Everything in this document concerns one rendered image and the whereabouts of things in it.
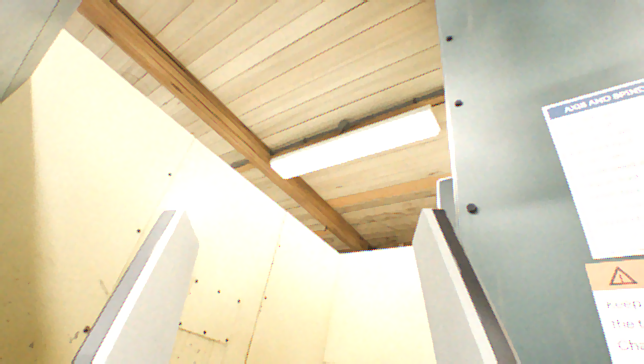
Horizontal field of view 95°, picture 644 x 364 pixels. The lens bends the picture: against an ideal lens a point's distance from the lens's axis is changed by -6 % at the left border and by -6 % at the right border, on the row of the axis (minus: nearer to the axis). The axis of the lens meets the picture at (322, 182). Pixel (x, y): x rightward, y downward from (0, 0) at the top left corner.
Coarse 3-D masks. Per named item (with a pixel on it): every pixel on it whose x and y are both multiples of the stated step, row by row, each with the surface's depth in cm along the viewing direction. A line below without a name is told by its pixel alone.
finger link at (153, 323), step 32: (160, 224) 10; (160, 256) 9; (192, 256) 11; (128, 288) 8; (160, 288) 9; (96, 320) 7; (128, 320) 7; (160, 320) 9; (96, 352) 7; (128, 352) 7; (160, 352) 9
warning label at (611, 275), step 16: (592, 272) 26; (608, 272) 25; (624, 272) 25; (640, 272) 24; (592, 288) 25; (608, 288) 25; (624, 288) 24; (640, 288) 23; (608, 304) 24; (624, 304) 23; (640, 304) 23; (608, 320) 23; (624, 320) 23; (640, 320) 22; (608, 336) 23; (624, 336) 22; (640, 336) 22; (624, 352) 22; (640, 352) 21
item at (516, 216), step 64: (448, 0) 65; (512, 0) 53; (576, 0) 45; (640, 0) 38; (448, 64) 53; (512, 64) 45; (576, 64) 38; (640, 64) 34; (448, 128) 47; (512, 128) 39; (512, 192) 34; (512, 256) 30; (576, 256) 27; (640, 256) 25; (512, 320) 27; (576, 320) 25
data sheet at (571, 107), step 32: (608, 96) 34; (640, 96) 32; (576, 128) 34; (608, 128) 32; (640, 128) 30; (576, 160) 32; (608, 160) 30; (640, 160) 28; (576, 192) 30; (608, 192) 29; (640, 192) 27; (608, 224) 27; (640, 224) 26; (608, 256) 26
